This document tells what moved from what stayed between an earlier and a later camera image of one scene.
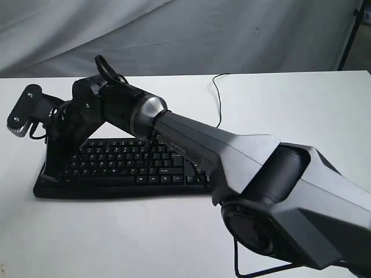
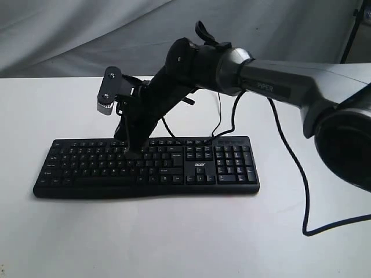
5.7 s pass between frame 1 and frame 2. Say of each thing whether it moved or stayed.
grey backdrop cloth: stayed
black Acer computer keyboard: stayed
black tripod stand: stayed
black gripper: moved
